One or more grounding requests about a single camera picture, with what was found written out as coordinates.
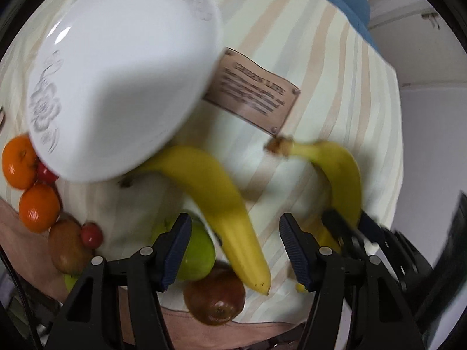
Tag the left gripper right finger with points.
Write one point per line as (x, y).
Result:
(334, 279)

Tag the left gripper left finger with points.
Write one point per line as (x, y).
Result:
(90, 317)

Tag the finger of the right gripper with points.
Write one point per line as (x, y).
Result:
(373, 231)
(339, 230)

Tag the yellow banana with long stem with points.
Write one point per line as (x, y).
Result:
(339, 171)

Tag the brown kiwi fruit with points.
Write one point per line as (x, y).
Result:
(68, 253)

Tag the red cherry tomato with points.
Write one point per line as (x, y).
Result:
(91, 235)
(44, 175)

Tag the orange mandarin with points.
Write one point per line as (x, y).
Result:
(39, 208)
(19, 163)

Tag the green apple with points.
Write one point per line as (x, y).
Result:
(70, 281)
(199, 257)

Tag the white floral plate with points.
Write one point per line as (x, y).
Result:
(114, 80)

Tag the striped cream blanket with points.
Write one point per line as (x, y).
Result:
(349, 95)

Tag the brown leather blanket label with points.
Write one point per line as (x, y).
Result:
(249, 91)

